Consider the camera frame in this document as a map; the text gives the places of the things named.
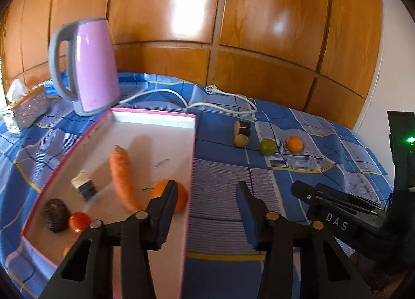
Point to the black white eggplant piece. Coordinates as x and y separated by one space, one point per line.
244 128
86 188

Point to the green lime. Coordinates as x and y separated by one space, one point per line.
268 147

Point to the white tissue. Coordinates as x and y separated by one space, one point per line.
16 90

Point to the small orange mandarin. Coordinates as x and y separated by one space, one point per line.
182 200
295 144
68 249

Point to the pink electric kettle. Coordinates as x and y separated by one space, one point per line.
94 65

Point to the pink shallow tray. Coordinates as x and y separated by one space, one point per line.
155 143

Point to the orange carrot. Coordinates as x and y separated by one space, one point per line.
121 175

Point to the silver tissue box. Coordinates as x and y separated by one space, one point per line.
30 107

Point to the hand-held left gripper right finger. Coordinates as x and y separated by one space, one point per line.
248 218

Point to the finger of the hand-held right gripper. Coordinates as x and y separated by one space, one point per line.
350 197
304 190

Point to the dark avocado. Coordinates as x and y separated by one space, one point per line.
55 216

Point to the blue plaid tablecloth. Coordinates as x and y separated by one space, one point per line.
227 169

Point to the wooden wardrobe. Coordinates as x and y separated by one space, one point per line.
194 10

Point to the red tomato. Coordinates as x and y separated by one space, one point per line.
79 222

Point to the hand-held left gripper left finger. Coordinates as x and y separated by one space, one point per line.
163 218

